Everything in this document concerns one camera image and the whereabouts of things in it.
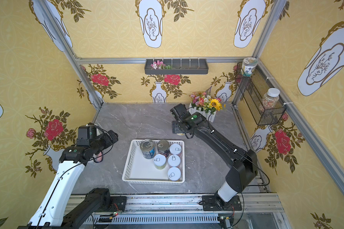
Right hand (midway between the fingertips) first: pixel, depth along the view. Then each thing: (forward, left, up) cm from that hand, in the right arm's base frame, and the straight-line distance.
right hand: (183, 124), depth 82 cm
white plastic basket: (-20, +26, -20) cm, 38 cm away
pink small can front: (-8, +4, -14) cm, 17 cm away
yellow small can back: (-4, +1, -4) cm, 6 cm away
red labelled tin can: (-9, +11, -11) cm, 18 cm away
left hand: (-11, +42, 0) cm, 43 cm away
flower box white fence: (+22, -13, -3) cm, 26 cm away
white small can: (-16, +13, -15) cm, 26 cm away
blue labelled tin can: (-11, +20, -9) cm, 25 cm away
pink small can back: (-15, +5, -15) cm, 22 cm away
